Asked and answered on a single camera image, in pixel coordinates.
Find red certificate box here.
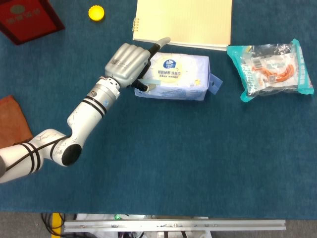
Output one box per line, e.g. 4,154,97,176
0,0,65,46

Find white blue tissue pack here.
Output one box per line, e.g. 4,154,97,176
133,51,223,101

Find black floor cables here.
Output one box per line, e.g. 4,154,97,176
41,213,66,238

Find teal snack package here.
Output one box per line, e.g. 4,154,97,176
226,38,315,104

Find pale yellow spiral notebook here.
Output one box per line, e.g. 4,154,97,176
132,0,233,52

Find teal felt table cover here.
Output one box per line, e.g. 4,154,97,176
0,0,317,220

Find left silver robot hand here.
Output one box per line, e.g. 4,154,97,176
104,37,171,93

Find aluminium profile rail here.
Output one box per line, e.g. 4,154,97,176
63,219,287,233

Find yellow floor strip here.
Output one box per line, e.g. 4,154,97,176
51,213,62,238

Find yellow bottle cap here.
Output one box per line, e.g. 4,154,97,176
88,5,106,22

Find orange cloth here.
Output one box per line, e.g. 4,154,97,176
0,95,33,148

